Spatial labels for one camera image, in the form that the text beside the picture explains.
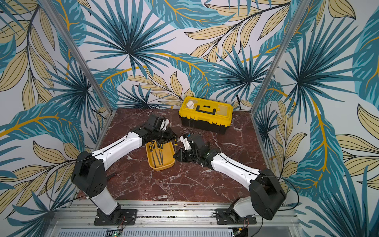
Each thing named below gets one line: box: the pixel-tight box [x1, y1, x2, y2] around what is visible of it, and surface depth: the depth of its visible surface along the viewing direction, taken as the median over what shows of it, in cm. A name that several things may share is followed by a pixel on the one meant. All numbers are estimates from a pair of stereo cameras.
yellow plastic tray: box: [145, 141, 176, 172], surface depth 96 cm
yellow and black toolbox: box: [178, 96, 234, 135], surface depth 99 cm
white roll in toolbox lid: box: [186, 100, 194, 110], surface depth 97 cm
